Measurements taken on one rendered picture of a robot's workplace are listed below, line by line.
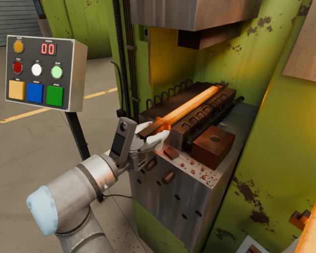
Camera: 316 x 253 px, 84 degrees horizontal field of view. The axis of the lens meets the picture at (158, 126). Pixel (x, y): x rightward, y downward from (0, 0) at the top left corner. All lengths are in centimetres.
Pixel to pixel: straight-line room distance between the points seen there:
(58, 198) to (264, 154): 56
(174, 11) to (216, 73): 56
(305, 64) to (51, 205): 58
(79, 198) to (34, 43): 69
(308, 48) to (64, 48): 75
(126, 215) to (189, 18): 135
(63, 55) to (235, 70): 74
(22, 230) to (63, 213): 132
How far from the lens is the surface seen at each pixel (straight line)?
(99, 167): 43
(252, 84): 92
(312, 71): 50
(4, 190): 207
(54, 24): 515
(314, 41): 49
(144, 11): 52
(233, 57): 92
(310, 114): 55
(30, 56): 94
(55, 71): 83
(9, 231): 178
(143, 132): 51
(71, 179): 42
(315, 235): 45
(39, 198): 42
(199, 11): 44
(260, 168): 67
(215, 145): 54
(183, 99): 74
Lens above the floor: 133
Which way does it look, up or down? 36 degrees down
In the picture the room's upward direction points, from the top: straight up
